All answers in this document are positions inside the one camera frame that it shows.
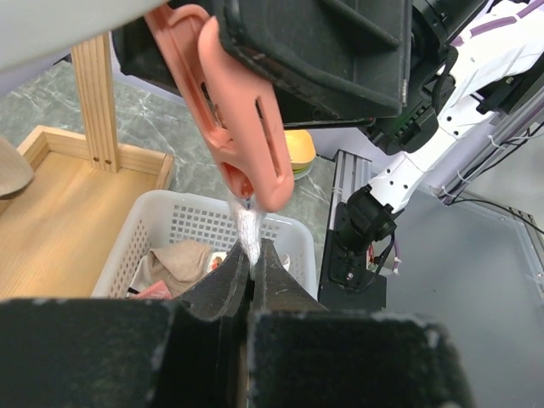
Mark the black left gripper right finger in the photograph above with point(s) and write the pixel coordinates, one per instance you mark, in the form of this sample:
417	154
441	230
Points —
300	354

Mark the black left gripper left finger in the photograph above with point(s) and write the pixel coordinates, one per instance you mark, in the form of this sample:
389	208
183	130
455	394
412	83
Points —
98	352

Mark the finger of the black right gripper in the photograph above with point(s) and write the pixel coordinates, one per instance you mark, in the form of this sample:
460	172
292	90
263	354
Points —
332	63

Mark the pink clothes peg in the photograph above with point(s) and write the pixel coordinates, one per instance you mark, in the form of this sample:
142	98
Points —
235	110

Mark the cream brown ribbed sock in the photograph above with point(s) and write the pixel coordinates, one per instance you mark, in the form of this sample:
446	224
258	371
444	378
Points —
16	172

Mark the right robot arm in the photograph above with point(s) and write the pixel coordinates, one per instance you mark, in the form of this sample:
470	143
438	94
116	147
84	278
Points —
414	76

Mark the wooden hanger stand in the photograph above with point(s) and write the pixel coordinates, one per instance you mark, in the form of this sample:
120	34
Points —
57	234

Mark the white round clip hanger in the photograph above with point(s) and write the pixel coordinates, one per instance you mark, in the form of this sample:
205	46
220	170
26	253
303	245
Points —
33	29

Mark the pink sock with green stripes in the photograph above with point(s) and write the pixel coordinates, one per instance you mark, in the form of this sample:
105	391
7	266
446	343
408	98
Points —
157	291

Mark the beige folded sock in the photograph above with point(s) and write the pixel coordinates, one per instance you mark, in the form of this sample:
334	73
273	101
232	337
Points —
179	265

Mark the red santa sock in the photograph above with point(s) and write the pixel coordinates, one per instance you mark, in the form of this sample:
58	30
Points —
215	260

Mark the yellow dish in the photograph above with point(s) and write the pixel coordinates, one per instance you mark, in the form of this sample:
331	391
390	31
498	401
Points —
301	150

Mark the white plastic laundry basket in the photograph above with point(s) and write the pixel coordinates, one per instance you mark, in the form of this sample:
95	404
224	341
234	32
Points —
160	218

